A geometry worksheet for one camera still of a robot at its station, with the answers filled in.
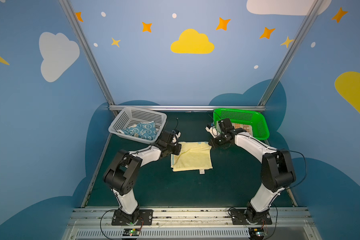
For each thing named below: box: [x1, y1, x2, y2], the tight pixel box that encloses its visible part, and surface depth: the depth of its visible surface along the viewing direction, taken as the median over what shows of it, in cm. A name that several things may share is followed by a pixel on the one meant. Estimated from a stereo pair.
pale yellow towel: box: [171, 141, 213, 174], surface depth 97 cm
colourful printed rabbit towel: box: [231, 122, 253, 137], surface depth 113 cm
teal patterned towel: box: [117, 121, 158, 140], surface depth 107 cm
